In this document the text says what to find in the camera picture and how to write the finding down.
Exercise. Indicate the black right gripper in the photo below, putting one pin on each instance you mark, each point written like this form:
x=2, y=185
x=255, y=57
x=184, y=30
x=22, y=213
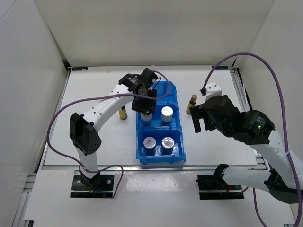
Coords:
x=197, y=112

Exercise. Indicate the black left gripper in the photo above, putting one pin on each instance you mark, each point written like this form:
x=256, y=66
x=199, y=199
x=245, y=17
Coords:
x=150, y=105

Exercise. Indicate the white bead jar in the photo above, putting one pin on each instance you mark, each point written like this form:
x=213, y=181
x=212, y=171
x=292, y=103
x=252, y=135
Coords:
x=146, y=119
x=166, y=115

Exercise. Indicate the sauce jar white lid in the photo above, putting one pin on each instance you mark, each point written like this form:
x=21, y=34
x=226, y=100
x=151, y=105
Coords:
x=149, y=144
x=167, y=145

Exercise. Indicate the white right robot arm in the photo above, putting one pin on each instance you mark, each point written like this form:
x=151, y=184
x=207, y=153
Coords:
x=284, y=181

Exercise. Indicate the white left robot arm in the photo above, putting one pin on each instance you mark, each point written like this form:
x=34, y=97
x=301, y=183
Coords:
x=131, y=88

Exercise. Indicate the yellow label bottle right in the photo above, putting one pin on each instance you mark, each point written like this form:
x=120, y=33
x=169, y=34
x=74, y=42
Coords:
x=192, y=102

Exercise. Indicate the yellow label bottle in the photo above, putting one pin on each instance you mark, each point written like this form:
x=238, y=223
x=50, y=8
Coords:
x=192, y=102
x=123, y=113

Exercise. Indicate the yellow label bottle left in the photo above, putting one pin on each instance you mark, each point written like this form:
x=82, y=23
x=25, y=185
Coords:
x=123, y=113

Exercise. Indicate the blue three-compartment plastic bin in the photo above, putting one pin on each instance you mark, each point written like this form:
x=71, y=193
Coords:
x=159, y=131

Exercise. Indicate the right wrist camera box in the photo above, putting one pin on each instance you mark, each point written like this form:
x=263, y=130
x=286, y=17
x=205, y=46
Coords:
x=211, y=90

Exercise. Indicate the right side aluminium rail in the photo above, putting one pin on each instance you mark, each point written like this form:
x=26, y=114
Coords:
x=243, y=94

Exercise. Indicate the aluminium table edge rail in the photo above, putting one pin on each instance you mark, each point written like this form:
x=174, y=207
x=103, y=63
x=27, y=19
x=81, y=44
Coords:
x=150, y=168

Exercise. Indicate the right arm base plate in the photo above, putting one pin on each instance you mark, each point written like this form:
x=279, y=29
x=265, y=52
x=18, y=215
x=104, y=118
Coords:
x=211, y=188

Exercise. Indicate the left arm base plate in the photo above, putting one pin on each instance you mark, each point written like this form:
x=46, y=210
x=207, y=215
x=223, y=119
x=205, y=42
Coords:
x=102, y=186

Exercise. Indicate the left side aluminium rail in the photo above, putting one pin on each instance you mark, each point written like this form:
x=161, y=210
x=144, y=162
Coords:
x=43, y=153

